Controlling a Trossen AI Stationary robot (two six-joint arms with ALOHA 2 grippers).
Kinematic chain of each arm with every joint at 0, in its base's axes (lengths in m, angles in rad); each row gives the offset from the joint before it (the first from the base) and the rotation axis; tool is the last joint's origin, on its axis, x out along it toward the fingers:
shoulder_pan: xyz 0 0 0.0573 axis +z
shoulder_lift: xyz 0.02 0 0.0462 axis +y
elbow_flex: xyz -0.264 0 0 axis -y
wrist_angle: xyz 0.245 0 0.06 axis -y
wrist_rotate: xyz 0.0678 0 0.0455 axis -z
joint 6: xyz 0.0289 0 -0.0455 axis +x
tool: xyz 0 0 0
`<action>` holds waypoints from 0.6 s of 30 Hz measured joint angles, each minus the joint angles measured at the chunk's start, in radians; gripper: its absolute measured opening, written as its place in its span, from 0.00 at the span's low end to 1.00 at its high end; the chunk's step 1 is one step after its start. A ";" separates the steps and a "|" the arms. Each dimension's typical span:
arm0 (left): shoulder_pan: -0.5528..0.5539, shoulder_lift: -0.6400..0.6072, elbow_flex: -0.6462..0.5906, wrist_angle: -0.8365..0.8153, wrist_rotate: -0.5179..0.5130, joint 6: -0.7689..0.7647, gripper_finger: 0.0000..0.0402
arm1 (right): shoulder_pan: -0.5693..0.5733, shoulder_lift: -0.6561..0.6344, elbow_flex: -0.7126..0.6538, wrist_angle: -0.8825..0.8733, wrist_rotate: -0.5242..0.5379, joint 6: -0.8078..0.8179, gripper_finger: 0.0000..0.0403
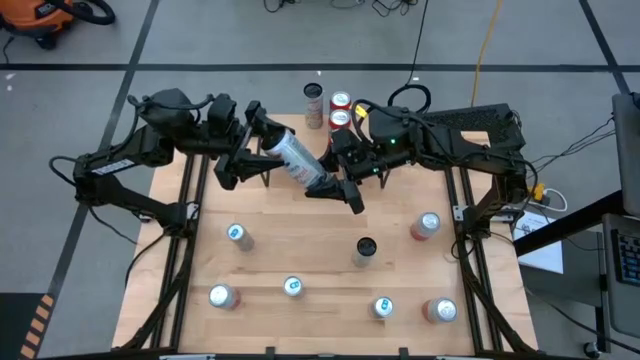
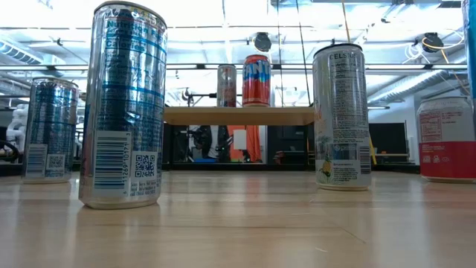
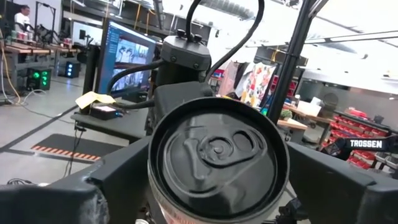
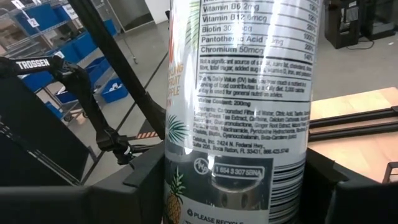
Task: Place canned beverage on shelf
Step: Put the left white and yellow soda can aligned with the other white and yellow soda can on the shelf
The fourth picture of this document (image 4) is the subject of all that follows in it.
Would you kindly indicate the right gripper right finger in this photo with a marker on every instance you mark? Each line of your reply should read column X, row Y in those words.
column 323, row 199

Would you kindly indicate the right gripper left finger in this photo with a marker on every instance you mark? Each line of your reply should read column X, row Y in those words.
column 143, row 199

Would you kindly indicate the tall white Celsius can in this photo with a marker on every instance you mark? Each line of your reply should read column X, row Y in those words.
column 248, row 93

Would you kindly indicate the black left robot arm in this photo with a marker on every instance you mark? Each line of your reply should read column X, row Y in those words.
column 79, row 85

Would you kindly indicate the wooden shelf with black legs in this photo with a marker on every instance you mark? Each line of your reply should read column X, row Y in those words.
column 386, row 172

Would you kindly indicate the blue storage bin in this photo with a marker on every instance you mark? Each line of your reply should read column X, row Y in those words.
column 115, row 93
column 99, row 70
column 37, row 81
column 111, row 28
column 81, row 46
column 43, row 15

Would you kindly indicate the black diagonal strut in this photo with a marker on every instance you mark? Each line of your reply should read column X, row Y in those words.
column 115, row 59

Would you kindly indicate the black equipment cabinet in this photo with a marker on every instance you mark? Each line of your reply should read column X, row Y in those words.
column 379, row 18
column 342, row 25

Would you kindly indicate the metal storage rack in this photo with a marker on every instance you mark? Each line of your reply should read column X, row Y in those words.
column 40, row 33

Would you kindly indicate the black metal rail frame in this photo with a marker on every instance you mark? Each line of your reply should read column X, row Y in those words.
column 373, row 113

